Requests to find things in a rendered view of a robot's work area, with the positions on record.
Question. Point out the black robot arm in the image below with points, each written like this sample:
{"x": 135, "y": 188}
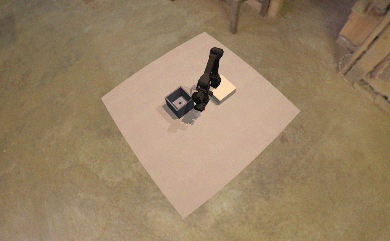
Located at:
{"x": 210, "y": 75}

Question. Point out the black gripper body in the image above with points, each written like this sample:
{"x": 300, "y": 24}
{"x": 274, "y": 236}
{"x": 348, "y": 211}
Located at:
{"x": 200, "y": 107}

